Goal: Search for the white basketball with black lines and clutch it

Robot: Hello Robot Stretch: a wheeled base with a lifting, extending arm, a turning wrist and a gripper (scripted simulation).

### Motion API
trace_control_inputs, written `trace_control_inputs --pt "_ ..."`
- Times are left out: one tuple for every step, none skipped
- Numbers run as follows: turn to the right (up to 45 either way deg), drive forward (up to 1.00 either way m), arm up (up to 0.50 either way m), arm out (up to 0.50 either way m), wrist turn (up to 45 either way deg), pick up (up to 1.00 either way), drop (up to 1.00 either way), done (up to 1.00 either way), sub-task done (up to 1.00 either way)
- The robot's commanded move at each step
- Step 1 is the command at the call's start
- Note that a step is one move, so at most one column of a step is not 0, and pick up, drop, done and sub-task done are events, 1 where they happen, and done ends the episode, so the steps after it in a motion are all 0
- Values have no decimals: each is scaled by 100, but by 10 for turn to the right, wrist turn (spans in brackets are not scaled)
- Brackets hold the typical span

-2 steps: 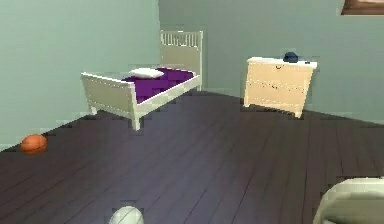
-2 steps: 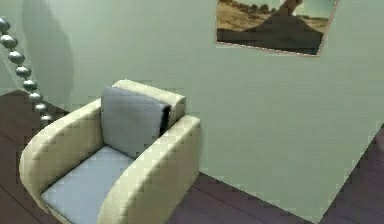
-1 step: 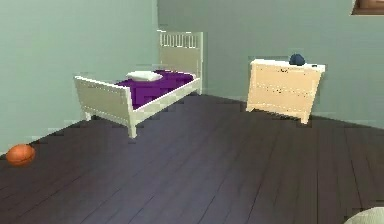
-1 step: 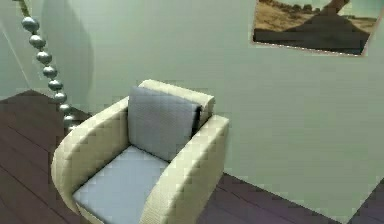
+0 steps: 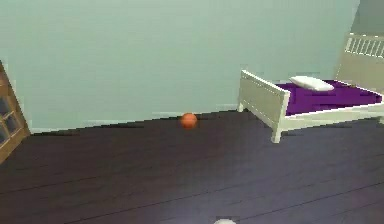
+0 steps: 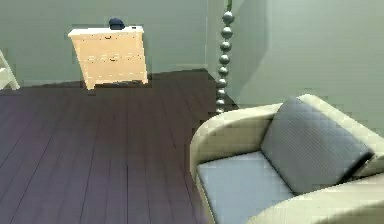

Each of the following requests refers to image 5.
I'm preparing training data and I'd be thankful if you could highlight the white bed purple cover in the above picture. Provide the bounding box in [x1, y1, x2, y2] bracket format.
[237, 69, 384, 144]

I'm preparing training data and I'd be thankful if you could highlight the white pillow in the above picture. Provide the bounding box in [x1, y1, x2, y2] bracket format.
[288, 75, 335, 92]

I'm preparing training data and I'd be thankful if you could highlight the white slatted headboard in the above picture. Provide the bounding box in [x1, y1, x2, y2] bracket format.
[343, 32, 384, 60]

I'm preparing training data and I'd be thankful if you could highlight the brown wooden shelf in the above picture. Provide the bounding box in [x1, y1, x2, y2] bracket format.
[0, 59, 32, 165]

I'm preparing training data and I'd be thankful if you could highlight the white basketball with black lines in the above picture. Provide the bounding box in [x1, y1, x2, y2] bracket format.
[213, 217, 238, 224]

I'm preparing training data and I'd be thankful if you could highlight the orange basketball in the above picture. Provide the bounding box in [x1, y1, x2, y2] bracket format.
[180, 112, 199, 130]

